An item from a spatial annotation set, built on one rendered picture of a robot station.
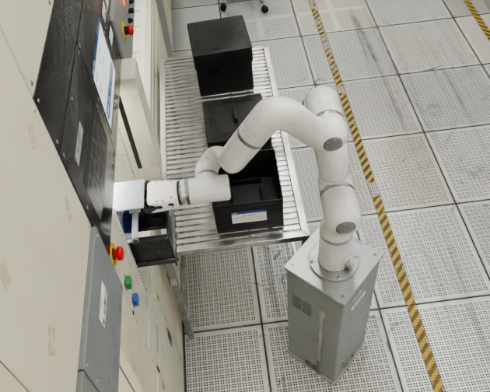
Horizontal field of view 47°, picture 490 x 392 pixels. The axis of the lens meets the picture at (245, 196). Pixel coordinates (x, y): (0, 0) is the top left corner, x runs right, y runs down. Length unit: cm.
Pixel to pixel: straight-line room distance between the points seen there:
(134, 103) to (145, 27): 122
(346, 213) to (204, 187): 46
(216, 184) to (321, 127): 42
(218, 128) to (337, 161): 97
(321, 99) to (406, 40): 302
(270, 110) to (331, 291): 85
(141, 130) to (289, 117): 80
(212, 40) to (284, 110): 133
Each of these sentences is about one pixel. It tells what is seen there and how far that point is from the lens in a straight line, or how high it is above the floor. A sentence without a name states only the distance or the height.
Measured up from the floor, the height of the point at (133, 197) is 127.
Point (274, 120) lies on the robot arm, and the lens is 158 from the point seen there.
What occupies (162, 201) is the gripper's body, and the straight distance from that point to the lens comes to 180.
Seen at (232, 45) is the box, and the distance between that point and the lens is 281.
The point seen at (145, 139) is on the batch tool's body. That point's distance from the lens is 225.
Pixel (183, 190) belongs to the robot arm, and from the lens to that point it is 179.
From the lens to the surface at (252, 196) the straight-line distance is 242.
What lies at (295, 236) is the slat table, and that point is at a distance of 230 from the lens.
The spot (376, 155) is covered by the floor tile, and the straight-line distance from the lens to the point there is 367.
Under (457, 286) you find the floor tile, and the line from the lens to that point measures 317.
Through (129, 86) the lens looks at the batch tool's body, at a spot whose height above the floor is 137.
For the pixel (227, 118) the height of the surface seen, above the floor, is 86.
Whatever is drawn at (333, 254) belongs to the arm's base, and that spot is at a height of 89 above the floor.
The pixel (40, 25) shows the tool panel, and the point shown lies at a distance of 128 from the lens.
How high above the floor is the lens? 262
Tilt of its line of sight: 50 degrees down
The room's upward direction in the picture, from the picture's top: 6 degrees counter-clockwise
